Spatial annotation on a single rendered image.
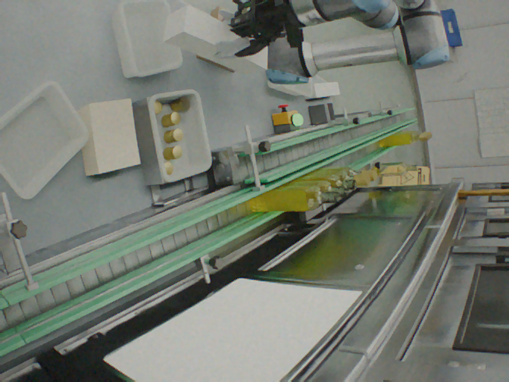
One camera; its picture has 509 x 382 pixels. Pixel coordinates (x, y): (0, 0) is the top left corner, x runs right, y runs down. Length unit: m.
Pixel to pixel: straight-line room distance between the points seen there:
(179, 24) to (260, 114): 0.75
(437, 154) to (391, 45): 5.99
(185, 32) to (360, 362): 0.61
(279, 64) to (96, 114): 0.50
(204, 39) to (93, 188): 0.45
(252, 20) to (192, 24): 0.12
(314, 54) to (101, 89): 0.57
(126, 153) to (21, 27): 0.42
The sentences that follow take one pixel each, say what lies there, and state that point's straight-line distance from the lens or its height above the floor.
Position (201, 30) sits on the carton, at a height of 1.11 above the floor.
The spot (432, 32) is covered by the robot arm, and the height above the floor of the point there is 1.44.
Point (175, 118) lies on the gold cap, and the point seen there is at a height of 0.81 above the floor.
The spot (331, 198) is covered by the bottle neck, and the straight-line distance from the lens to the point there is 0.97.
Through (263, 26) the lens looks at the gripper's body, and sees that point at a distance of 0.66.
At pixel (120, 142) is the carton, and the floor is 0.82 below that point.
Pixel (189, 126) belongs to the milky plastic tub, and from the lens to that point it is 1.08.
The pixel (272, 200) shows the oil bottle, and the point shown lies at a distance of 1.05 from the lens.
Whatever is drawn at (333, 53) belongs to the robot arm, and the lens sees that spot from 1.04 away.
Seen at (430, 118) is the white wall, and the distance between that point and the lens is 6.90.
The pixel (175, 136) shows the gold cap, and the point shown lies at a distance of 1.01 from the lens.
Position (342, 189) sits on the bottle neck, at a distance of 1.02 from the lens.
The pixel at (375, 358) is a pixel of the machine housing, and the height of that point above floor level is 1.40.
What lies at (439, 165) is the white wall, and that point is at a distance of 7.00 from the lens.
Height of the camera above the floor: 1.59
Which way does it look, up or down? 39 degrees down
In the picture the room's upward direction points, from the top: 88 degrees clockwise
